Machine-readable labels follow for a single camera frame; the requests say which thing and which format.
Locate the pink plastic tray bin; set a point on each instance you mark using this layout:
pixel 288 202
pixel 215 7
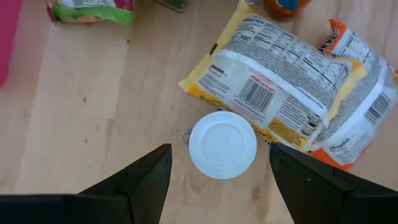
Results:
pixel 7 37

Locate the green-lid spice jar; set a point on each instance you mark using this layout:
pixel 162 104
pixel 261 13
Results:
pixel 172 4

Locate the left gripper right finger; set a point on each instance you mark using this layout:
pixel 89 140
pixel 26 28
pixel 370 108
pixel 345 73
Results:
pixel 335 202

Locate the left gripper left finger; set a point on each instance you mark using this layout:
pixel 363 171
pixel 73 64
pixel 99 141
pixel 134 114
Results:
pixel 93 208

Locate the yellow ramen packet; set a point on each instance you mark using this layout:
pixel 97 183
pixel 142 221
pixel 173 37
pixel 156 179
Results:
pixel 280 71

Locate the small colourful snack bag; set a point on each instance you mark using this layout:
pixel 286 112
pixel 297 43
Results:
pixel 90 12

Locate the white-lid spice jar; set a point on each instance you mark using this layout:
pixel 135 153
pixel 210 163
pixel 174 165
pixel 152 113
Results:
pixel 222 144

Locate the orange ramen packet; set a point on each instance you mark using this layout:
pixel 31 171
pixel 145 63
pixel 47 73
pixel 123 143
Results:
pixel 367 109

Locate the black-lid orange spice jar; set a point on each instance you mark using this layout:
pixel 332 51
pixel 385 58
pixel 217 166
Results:
pixel 286 7

